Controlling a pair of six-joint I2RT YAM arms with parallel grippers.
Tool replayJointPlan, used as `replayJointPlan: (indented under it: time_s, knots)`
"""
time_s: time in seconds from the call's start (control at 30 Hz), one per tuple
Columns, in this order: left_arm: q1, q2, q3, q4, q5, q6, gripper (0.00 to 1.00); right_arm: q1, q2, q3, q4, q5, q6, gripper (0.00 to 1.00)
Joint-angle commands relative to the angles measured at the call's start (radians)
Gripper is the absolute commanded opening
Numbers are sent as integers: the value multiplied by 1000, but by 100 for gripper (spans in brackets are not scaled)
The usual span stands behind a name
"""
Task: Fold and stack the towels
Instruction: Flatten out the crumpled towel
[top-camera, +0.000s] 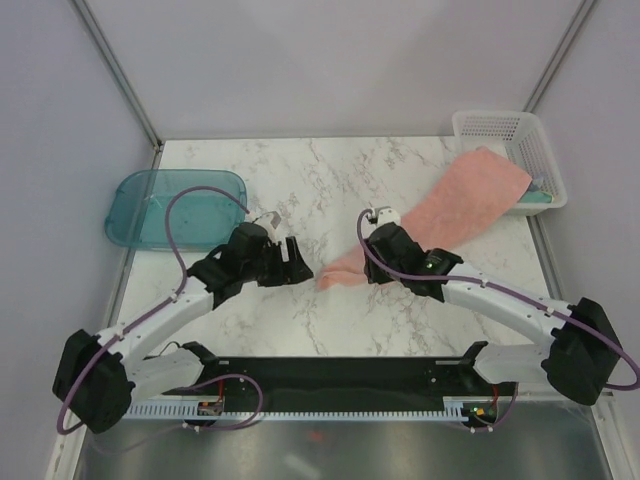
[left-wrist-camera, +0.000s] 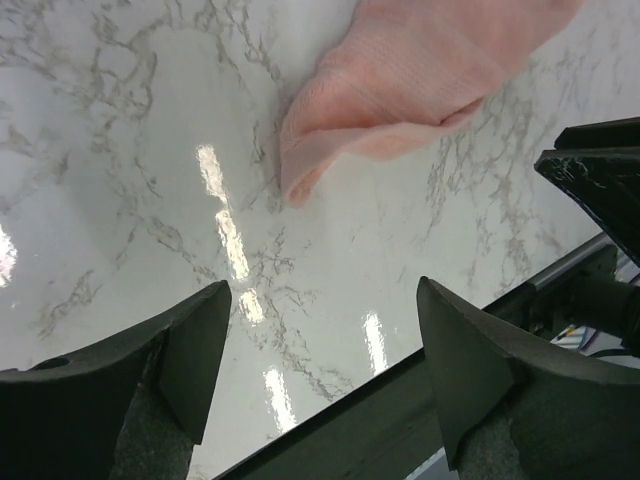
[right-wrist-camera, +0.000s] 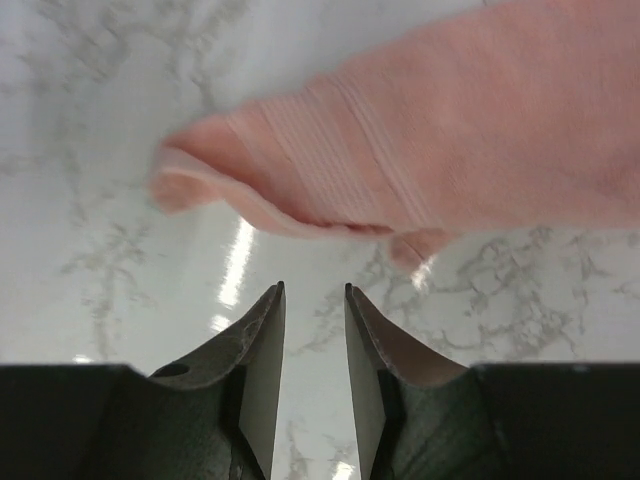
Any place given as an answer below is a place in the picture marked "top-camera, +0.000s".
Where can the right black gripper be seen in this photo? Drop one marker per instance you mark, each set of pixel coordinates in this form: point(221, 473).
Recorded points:
point(372, 272)

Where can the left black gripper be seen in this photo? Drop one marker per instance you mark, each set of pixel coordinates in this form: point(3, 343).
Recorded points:
point(286, 272)

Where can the pink towel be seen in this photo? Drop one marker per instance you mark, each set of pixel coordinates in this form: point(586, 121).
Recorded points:
point(477, 189)

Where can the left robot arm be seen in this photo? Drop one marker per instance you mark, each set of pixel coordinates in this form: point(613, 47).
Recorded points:
point(99, 376)

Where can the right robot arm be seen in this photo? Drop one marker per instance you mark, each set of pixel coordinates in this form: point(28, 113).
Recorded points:
point(571, 347)

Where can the blue yellow green towels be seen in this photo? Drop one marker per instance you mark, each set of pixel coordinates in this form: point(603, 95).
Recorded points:
point(535, 192)

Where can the teal plastic tray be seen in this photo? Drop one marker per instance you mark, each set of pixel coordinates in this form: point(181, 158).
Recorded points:
point(203, 207)

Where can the white perforated plastic basket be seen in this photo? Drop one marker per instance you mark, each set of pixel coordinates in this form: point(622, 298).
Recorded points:
point(519, 137)

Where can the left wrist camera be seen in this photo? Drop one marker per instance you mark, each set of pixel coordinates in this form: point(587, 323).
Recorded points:
point(270, 221)

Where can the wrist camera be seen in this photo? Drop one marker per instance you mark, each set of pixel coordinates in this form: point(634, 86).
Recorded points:
point(378, 217)
point(270, 221)

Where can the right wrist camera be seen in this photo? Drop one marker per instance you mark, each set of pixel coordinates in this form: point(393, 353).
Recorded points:
point(378, 217)

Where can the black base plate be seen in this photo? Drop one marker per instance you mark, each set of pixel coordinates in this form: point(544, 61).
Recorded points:
point(357, 383)

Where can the white slotted cable duct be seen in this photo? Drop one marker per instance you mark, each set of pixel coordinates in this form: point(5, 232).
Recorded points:
point(193, 410)

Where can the right aluminium frame post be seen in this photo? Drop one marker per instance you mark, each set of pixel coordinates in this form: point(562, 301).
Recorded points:
point(568, 40)

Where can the aluminium frame post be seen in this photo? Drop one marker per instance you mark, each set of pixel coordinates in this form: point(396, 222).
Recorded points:
point(568, 40)
point(108, 56)

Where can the left aluminium frame post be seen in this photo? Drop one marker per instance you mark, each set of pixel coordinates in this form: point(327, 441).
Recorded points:
point(108, 56)

